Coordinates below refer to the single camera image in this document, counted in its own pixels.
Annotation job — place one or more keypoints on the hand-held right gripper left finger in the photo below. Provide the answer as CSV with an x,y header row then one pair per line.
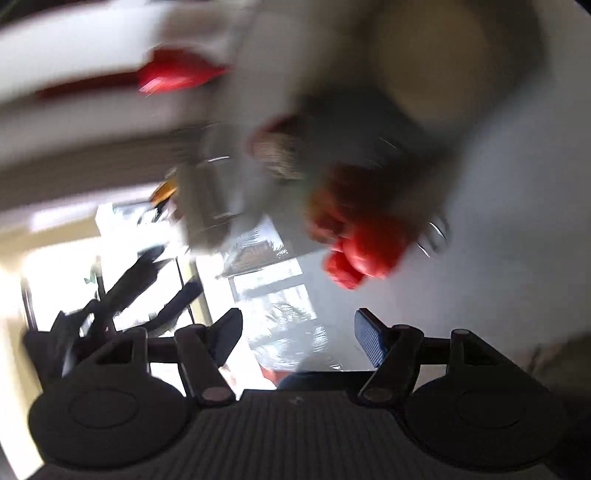
x,y
227,333

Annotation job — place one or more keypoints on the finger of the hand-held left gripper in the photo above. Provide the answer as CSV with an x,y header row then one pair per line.
x,y
131,279
178,304

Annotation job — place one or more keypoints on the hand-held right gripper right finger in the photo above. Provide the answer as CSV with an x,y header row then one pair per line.
x,y
371,337

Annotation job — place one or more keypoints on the white marble desktop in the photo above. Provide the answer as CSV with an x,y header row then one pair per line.
x,y
512,207

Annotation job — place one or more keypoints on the glass window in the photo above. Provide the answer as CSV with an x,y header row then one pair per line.
x,y
281,300

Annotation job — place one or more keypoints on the red rounded object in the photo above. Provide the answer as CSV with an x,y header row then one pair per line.
x,y
364,240

